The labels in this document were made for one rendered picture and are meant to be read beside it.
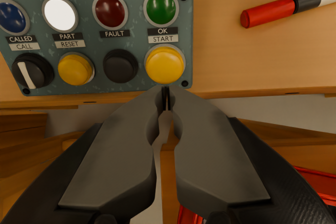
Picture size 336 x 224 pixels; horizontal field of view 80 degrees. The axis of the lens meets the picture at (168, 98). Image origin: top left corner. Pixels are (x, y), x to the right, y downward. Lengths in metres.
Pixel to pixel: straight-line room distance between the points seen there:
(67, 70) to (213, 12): 0.14
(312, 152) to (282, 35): 0.18
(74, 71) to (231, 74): 0.13
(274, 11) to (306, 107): 1.10
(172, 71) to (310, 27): 0.14
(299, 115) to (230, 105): 0.36
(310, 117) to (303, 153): 0.96
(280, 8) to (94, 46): 0.16
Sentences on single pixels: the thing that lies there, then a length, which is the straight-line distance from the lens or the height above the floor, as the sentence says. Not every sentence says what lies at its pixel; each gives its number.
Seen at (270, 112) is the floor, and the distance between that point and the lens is 1.20.
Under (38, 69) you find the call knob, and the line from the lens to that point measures 0.18.
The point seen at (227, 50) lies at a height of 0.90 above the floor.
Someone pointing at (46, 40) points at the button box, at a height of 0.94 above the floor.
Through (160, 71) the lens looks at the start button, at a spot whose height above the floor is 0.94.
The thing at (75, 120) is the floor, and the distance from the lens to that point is 1.21.
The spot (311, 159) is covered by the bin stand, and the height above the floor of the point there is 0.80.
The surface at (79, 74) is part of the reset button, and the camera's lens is 0.17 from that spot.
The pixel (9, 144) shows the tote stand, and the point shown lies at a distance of 1.12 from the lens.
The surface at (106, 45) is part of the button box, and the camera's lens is 0.16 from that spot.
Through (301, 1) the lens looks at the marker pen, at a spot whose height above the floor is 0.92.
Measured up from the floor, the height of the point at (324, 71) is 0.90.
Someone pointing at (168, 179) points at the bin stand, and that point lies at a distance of 0.30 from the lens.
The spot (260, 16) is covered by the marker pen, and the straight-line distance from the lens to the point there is 0.20.
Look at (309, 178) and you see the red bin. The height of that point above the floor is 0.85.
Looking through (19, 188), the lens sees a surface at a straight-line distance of 0.42.
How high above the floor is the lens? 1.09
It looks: 87 degrees down
